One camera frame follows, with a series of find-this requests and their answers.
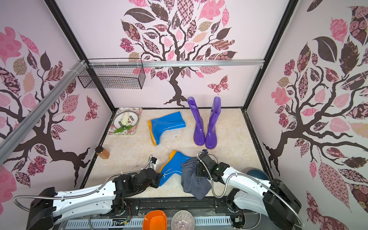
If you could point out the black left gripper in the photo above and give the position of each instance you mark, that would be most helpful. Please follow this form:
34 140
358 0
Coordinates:
157 181

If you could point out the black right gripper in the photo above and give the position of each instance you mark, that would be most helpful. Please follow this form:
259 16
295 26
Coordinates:
202 160

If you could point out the grey cloth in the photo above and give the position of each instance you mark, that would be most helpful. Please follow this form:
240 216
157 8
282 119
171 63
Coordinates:
191 183

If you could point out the purple boot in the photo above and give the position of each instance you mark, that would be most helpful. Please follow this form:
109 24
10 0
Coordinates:
211 137
199 135

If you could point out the blue boot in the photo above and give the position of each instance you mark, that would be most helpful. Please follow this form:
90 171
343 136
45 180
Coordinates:
158 126
173 166

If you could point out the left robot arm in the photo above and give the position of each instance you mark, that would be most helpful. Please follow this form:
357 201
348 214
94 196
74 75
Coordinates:
51 208

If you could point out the left flexible metal conduit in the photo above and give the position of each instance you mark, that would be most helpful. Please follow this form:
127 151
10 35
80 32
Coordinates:
66 197

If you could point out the flexible metal conduit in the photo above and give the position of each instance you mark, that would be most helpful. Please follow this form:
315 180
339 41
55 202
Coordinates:
230 178
66 197

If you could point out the brown bottle black cap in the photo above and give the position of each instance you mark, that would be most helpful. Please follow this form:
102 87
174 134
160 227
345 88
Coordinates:
102 152

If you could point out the orange plastic bowl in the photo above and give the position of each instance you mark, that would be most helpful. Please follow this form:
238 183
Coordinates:
155 220

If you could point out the blue ceramic bowl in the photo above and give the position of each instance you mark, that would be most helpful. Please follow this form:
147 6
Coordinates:
257 173

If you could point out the patterned plate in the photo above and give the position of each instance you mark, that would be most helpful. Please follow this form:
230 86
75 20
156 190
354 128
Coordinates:
134 114

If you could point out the white flower with leaves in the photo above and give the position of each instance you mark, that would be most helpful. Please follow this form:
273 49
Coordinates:
123 122

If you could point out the right flexible metal conduit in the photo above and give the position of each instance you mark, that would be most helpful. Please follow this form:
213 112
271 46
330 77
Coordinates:
230 178

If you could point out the floral tray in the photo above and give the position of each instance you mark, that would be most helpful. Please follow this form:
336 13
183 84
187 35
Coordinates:
131 131

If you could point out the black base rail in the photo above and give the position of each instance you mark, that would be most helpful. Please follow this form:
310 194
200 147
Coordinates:
135 206

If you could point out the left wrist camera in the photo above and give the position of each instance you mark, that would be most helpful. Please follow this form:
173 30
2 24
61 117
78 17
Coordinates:
153 163

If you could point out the aluminium rail back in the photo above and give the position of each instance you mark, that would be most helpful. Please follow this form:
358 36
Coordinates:
188 63

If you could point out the aluminium rail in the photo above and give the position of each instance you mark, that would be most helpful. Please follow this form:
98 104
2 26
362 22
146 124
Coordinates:
13 140
188 63

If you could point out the black wire basket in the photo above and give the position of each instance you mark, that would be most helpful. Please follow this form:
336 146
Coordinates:
113 73

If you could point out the aluminium rail left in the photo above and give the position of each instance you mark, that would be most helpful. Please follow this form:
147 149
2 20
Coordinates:
13 140

